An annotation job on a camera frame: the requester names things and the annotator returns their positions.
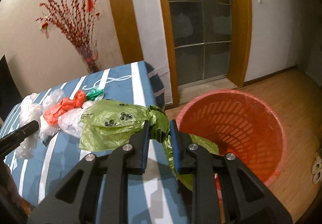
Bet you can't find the black television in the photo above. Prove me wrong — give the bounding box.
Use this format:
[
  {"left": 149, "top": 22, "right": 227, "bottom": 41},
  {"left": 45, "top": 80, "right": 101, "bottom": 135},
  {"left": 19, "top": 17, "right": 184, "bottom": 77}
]
[{"left": 0, "top": 55, "right": 23, "bottom": 121}]

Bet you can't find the clear plastic bag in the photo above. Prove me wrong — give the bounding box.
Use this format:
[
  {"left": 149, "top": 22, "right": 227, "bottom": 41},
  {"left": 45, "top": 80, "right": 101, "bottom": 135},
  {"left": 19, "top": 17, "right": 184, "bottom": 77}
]
[{"left": 16, "top": 89, "right": 65, "bottom": 159}]

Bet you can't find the white plastic bag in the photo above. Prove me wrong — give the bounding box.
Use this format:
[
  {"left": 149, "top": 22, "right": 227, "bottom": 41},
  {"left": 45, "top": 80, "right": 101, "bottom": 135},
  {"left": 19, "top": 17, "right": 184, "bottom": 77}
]
[{"left": 58, "top": 100, "right": 94, "bottom": 138}]

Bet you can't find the orange plastic waste basket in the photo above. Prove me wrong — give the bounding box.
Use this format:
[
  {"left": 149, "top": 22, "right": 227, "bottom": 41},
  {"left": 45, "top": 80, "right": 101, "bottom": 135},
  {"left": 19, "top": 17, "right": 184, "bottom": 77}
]
[{"left": 175, "top": 90, "right": 287, "bottom": 219}]

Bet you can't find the dark green plastic bag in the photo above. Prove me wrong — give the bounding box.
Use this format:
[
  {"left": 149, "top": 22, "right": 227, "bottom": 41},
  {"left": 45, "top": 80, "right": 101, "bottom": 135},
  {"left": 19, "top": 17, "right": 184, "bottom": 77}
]
[{"left": 86, "top": 87, "right": 104, "bottom": 101}]

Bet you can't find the red plastic bag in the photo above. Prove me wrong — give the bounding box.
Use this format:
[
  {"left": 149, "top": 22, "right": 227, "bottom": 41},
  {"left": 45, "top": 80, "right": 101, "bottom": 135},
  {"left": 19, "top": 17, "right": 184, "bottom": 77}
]
[{"left": 43, "top": 90, "right": 86, "bottom": 125}]

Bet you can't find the glass door with wooden frame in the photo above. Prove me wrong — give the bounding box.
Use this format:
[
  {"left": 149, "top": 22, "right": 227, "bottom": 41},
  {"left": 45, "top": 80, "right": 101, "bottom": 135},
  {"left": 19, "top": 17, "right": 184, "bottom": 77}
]
[{"left": 160, "top": 0, "right": 252, "bottom": 107}]

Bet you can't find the left hand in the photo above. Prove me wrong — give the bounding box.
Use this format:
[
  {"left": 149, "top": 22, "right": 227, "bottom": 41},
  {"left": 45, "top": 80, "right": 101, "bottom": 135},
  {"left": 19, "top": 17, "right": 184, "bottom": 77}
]
[{"left": 1, "top": 160, "right": 31, "bottom": 216}]

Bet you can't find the blue white striped tablecloth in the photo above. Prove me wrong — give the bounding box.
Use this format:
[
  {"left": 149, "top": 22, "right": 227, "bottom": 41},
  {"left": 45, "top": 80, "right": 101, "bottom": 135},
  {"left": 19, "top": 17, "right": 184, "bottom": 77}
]
[{"left": 0, "top": 60, "right": 194, "bottom": 224}]

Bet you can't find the light green plastic bag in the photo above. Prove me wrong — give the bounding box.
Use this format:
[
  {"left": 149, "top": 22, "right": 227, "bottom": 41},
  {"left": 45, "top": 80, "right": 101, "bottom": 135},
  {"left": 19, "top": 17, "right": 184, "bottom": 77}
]
[{"left": 78, "top": 99, "right": 220, "bottom": 192}]

